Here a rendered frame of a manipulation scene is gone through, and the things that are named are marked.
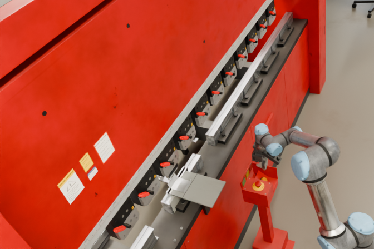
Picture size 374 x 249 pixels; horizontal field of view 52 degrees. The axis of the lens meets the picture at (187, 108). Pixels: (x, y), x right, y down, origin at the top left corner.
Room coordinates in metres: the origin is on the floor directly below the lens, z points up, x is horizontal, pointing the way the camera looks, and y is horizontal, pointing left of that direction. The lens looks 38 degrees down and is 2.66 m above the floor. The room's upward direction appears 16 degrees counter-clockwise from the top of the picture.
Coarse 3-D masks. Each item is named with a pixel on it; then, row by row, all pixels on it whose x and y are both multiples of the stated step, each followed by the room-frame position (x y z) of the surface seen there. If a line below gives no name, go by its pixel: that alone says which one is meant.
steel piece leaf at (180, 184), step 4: (176, 180) 1.51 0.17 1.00; (180, 180) 1.50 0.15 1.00; (184, 180) 1.49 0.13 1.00; (176, 184) 1.48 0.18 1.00; (180, 184) 1.47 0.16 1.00; (184, 184) 1.46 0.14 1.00; (188, 184) 1.44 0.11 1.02; (172, 188) 1.46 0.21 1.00; (176, 188) 1.45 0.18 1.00; (180, 188) 1.44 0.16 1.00; (184, 188) 1.43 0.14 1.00; (184, 192) 1.40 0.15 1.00
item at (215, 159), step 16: (288, 48) 2.69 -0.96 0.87; (272, 80) 2.33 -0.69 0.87; (256, 96) 2.20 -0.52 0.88; (256, 112) 2.06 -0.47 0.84; (240, 128) 1.91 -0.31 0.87; (208, 160) 1.71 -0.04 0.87; (224, 160) 1.67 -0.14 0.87; (208, 176) 1.58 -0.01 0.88; (192, 208) 1.38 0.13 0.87; (160, 224) 1.34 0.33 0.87; (176, 224) 1.31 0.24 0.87; (192, 224) 1.30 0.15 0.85; (160, 240) 1.24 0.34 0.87; (176, 240) 1.21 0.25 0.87
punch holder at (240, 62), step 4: (244, 40) 2.28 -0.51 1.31; (240, 44) 2.23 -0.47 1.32; (244, 44) 2.27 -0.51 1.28; (240, 48) 2.22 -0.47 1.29; (244, 48) 2.27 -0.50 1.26; (236, 52) 2.18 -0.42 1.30; (240, 52) 2.22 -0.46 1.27; (244, 52) 2.26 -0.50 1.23; (236, 56) 2.18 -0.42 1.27; (236, 60) 2.18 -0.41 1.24; (240, 60) 2.20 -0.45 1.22; (244, 60) 2.24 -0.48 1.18; (236, 64) 2.19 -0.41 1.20; (240, 64) 2.19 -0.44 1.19; (236, 68) 2.19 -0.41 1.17; (240, 68) 2.18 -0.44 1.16
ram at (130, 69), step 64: (128, 0) 1.54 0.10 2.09; (192, 0) 1.89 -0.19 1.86; (256, 0) 2.50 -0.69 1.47; (64, 64) 1.22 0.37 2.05; (128, 64) 1.44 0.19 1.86; (192, 64) 1.78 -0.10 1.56; (0, 128) 0.98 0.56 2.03; (64, 128) 1.12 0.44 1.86; (128, 128) 1.33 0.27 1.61; (0, 192) 0.89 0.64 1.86; (128, 192) 1.21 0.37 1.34
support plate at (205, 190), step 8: (184, 176) 1.52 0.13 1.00; (192, 176) 1.50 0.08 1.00; (200, 176) 1.49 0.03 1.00; (192, 184) 1.45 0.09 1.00; (200, 184) 1.43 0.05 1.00; (208, 184) 1.41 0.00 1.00; (216, 184) 1.40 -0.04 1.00; (224, 184) 1.38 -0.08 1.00; (176, 192) 1.42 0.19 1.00; (192, 192) 1.39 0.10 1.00; (200, 192) 1.37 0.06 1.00; (208, 192) 1.36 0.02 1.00; (216, 192) 1.34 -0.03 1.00; (192, 200) 1.34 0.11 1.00; (200, 200) 1.32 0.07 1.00; (208, 200) 1.31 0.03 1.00
